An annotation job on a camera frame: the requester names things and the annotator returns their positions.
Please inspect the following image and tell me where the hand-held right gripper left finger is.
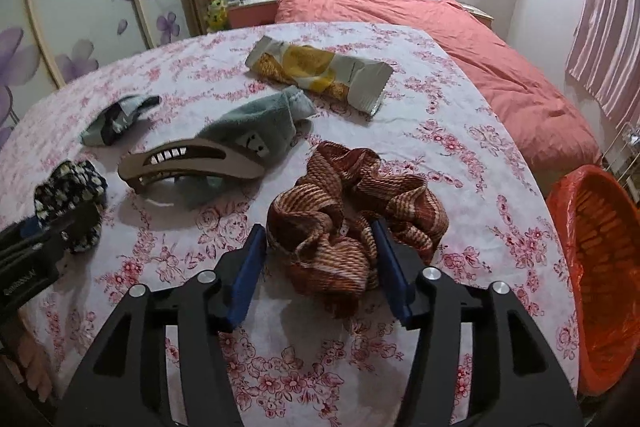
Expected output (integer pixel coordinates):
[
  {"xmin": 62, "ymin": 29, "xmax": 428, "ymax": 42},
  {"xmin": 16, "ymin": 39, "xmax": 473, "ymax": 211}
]
[{"xmin": 57, "ymin": 223, "xmax": 268, "ymax": 427}]

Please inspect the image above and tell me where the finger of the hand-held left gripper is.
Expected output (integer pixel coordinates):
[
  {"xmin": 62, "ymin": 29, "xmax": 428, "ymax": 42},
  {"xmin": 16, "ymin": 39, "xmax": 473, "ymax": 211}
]
[{"xmin": 22, "ymin": 202, "xmax": 103, "ymax": 260}]

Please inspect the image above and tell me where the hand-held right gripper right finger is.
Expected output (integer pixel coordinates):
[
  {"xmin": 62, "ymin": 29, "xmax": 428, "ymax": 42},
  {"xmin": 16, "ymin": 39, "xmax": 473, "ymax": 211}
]
[{"xmin": 370, "ymin": 219, "xmax": 583, "ymax": 427}]

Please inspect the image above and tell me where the black floral scrunchie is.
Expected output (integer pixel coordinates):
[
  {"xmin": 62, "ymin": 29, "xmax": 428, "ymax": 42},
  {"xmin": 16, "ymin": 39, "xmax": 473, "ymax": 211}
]
[{"xmin": 34, "ymin": 159, "xmax": 108, "ymax": 255}]

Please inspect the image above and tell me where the brown striped scrunchie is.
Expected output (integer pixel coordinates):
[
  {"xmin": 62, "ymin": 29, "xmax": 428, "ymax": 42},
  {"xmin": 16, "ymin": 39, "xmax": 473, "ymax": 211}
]
[{"xmin": 266, "ymin": 141, "xmax": 450, "ymax": 318}]

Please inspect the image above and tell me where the dark patterned sock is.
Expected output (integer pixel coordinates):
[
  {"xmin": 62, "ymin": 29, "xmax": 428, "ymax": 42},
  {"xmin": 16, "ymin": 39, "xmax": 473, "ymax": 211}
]
[{"xmin": 80, "ymin": 94, "xmax": 162, "ymax": 146}]

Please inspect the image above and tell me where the beige hair claw clip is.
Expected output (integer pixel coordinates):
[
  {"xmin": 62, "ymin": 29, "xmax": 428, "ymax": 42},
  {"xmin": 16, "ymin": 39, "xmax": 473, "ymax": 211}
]
[{"xmin": 118, "ymin": 137, "xmax": 266, "ymax": 194}]

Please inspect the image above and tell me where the green panda sock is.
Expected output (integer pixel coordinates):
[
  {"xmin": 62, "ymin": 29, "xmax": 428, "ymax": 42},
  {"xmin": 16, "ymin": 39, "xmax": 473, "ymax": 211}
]
[{"xmin": 145, "ymin": 87, "xmax": 317, "ymax": 208}]

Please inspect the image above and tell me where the red plastic basket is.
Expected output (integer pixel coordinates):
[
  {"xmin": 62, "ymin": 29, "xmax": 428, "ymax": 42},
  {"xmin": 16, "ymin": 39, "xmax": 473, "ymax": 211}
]
[{"xmin": 545, "ymin": 164, "xmax": 640, "ymax": 398}]

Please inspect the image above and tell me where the yellow white snack wrapper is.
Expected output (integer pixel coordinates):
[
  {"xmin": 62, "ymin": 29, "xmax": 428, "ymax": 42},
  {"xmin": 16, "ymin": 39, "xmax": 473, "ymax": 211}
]
[{"xmin": 245, "ymin": 35, "xmax": 393, "ymax": 116}]

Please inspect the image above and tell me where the person's left hand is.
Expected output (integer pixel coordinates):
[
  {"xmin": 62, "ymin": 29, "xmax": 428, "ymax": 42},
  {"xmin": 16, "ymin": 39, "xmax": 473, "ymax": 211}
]
[{"xmin": 17, "ymin": 327, "xmax": 53, "ymax": 408}]

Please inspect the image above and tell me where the pink floral tablecloth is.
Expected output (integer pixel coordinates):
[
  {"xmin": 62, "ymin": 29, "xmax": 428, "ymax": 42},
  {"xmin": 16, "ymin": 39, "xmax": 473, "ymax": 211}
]
[{"xmin": 0, "ymin": 21, "xmax": 581, "ymax": 427}]

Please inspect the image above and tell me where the salmon duvet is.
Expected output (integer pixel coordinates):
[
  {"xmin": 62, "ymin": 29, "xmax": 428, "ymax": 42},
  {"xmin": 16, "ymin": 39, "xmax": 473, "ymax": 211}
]
[{"xmin": 274, "ymin": 0, "xmax": 603, "ymax": 180}]

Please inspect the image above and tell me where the yellow green plush toy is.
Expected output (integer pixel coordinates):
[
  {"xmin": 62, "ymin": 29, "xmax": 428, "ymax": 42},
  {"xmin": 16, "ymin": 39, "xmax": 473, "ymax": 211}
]
[{"xmin": 206, "ymin": 0, "xmax": 229, "ymax": 32}]

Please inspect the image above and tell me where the pink drawer nightstand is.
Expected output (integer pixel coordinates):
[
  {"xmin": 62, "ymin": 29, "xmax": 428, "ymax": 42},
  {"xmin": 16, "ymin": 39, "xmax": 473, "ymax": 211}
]
[{"xmin": 226, "ymin": 0, "xmax": 281, "ymax": 29}]

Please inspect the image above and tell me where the beige nightstand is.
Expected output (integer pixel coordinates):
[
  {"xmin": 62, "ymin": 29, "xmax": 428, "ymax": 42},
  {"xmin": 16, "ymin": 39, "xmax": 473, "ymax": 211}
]
[{"xmin": 457, "ymin": 2, "xmax": 496, "ymax": 28}]

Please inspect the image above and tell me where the pink satin curtain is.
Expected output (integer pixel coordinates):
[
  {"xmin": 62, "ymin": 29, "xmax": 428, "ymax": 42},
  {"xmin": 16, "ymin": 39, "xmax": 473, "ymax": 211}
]
[{"xmin": 565, "ymin": 0, "xmax": 640, "ymax": 128}]

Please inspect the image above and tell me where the white wire rack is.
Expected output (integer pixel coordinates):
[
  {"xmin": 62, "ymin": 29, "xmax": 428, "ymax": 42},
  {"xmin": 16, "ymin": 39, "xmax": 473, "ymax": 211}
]
[{"xmin": 602, "ymin": 122, "xmax": 640, "ymax": 192}]

